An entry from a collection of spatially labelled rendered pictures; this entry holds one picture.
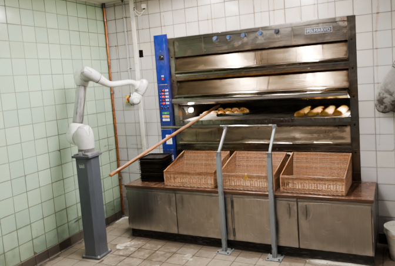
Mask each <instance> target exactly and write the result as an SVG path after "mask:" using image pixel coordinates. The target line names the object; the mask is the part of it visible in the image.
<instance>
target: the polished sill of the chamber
mask: <svg viewBox="0 0 395 266"><path fill-rule="evenodd" d="M191 121H192V120H182V121H179V123H180V124H188V123H190V122H191ZM303 122H351V117H303V118H277V119H226V120H198V121H197V122H195V123H194V124H239V123H303Z"/></svg>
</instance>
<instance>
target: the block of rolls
mask: <svg viewBox="0 0 395 266"><path fill-rule="evenodd" d="M348 109H349V107H348V106H346V105H341V106H340V107H339V108H338V109H337V108H336V106H333V105H331V106H329V107H327V108H326V109H325V108H324V107H323V106H318V107H316V108H312V107H311V106H307V107H305V108H303V109H301V110H299V111H297V112H296V113H295V114H294V115H295V116H296V117H300V116H304V115H307V116H316V115H318V114H320V115H321V116H329V115H330V114H332V113H333V116H341V115H343V114H344V113H345V112H346V111H347V110H348Z"/></svg>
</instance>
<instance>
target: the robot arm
mask: <svg viewBox="0 0 395 266"><path fill-rule="evenodd" d="M74 79H75V85H76V95H75V104H74V110H73V121H72V123H71V124H70V125H69V128H68V131H67V132H66V139H67V141H68V142H69V143H70V144H72V145H76V146H78V153H76V154H74V155H73V156H90V155H93V154H96V153H100V151H96V150H95V142H94V136H93V131H92V129H91V127H90V126H88V125H84V124H83V116H84V110H85V99H86V90H87V87H88V86H89V82H95V83H97V84H100V85H103V86H106V87H120V86H125V85H132V86H133V88H134V90H135V91H134V93H133V94H130V96H129V99H128V101H129V103H130V104H131V106H133V105H138V104H139V103H140V101H141V99H142V97H143V95H144V94H145V92H146V90H147V88H148V81H147V80H146V79H141V80H140V81H135V80H120V81H115V82H111V81H108V80H107V79H106V78H105V77H103V76H102V75H101V74H100V73H99V72H97V71H96V70H94V69H92V68H90V67H87V66H84V67H83V68H80V69H78V70H77V71H76V72H75V73H74Z"/></svg>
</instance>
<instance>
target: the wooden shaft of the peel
mask: <svg viewBox="0 0 395 266"><path fill-rule="evenodd" d="M218 107H220V105H216V106H215V107H213V108H212V109H210V110H208V111H207V112H206V113H204V114H202V115H201V116H199V117H197V118H196V119H195V120H193V121H191V122H190V123H188V124H187V125H185V126H183V127H182V128H180V129H179V130H177V131H175V132H174V133H172V134H171V135H169V136H168V137H166V138H165V139H163V140H161V141H160V142H159V143H156V144H155V145H154V146H152V147H150V148H149V149H147V150H146V151H144V152H143V153H141V154H140V155H138V156H136V157H135V158H133V159H132V160H130V161H128V162H127V163H125V164H124V165H122V166H120V167H119V168H118V169H116V170H114V171H113V172H111V173H110V174H109V176H110V177H112V176H114V175H115V174H116V173H118V172H120V171H121V170H123V169H124V168H126V167H128V166H129V165H130V164H132V163H134V162H135V161H137V160H138V159H140V158H141V157H143V156H144V155H146V154H148V153H149V152H150V151H152V150H153V149H155V148H157V147H158V146H160V145H161V144H163V143H164V142H166V141H167V140H169V139H171V138H172V137H173V136H175V135H177V134H178V133H180V132H181V131H183V130H185V129H186V128H187V127H189V126H190V125H192V124H194V123H195V122H197V121H198V120H200V119H201V118H203V117H205V116H206V115H208V114H209V113H210V112H212V111H214V110H215V109H217V108H218Z"/></svg>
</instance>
